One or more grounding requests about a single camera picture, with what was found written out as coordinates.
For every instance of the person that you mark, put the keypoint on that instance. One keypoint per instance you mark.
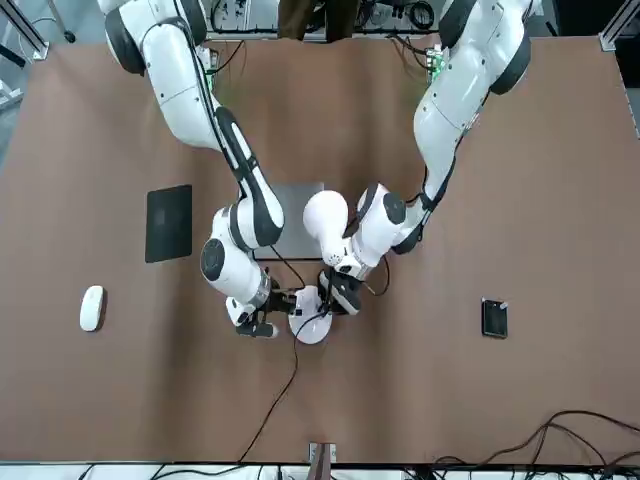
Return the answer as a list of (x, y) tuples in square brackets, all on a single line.
[(300, 20)]

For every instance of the white computer mouse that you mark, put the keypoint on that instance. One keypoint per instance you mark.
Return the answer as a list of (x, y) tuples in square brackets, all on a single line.
[(92, 309)]

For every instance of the camera mount post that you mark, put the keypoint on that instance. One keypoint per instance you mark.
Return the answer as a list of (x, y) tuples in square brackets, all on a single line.
[(322, 465)]

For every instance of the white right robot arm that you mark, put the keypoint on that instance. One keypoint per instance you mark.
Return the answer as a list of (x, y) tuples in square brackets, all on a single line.
[(180, 85)]

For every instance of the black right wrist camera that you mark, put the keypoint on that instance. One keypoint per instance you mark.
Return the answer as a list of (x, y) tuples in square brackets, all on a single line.
[(255, 330)]

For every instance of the grey closed laptop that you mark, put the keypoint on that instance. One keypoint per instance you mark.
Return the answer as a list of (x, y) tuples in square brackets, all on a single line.
[(295, 245)]

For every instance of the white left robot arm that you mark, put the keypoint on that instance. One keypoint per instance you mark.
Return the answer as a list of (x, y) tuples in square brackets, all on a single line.
[(460, 85)]

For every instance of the aluminium frame rail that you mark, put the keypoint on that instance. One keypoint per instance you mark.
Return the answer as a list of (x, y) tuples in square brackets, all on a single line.
[(612, 37)]

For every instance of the white desk lamp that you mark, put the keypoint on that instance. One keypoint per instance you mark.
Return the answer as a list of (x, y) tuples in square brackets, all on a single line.
[(325, 215)]

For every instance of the small black square object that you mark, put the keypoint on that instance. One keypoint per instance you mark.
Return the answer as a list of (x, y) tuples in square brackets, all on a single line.
[(494, 318)]

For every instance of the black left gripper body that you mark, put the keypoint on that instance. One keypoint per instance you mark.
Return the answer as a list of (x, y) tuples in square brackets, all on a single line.
[(331, 292)]

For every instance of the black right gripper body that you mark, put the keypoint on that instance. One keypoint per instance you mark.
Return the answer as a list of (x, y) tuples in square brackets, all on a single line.
[(275, 304)]

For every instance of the black mouse pad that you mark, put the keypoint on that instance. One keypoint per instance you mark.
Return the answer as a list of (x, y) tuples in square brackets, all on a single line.
[(169, 224)]

